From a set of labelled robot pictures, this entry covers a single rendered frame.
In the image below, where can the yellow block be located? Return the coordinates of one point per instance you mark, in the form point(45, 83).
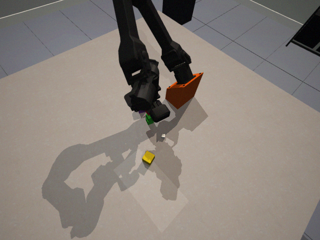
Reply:
point(148, 158)

